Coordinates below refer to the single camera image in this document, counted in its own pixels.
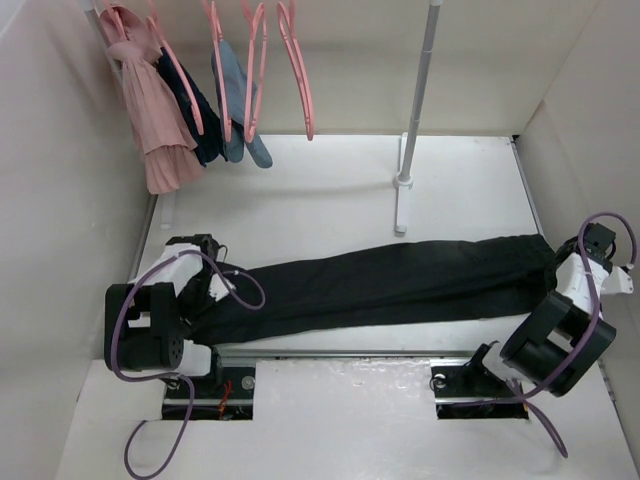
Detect black trousers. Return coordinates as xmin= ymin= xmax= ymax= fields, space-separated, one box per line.
xmin=189 ymin=234 xmax=555 ymax=345

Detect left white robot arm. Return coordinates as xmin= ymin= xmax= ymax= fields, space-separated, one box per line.
xmin=104 ymin=234 xmax=233 ymax=397

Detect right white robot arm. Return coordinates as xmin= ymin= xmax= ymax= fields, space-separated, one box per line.
xmin=462 ymin=218 xmax=633 ymax=404

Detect pink hanger with navy garment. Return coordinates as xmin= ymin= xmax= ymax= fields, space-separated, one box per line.
xmin=146 ymin=0 xmax=205 ymax=137

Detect pink hanger with denim garment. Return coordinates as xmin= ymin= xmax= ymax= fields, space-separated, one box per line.
xmin=200 ymin=0 xmax=232 ymax=142

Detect navy blue garment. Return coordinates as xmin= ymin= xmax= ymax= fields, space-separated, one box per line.
xmin=155 ymin=49 xmax=229 ymax=168

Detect pink pleated garment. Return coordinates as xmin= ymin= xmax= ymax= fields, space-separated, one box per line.
xmin=113 ymin=9 xmax=204 ymax=195

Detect light blue denim garment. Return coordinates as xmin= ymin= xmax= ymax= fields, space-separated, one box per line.
xmin=219 ymin=40 xmax=273 ymax=169

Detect grey metal rack pole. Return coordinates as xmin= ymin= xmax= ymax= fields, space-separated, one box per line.
xmin=397 ymin=0 xmax=443 ymax=186

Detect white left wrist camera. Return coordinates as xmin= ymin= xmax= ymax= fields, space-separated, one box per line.
xmin=208 ymin=274 xmax=236 ymax=302

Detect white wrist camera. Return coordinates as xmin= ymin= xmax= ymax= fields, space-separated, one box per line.
xmin=208 ymin=274 xmax=236 ymax=302
xmin=601 ymin=266 xmax=634 ymax=295

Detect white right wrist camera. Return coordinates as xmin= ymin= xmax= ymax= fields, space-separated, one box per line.
xmin=601 ymin=266 xmax=634 ymax=295

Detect metal rail at table front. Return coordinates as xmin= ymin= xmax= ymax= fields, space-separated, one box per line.
xmin=217 ymin=347 xmax=474 ymax=360

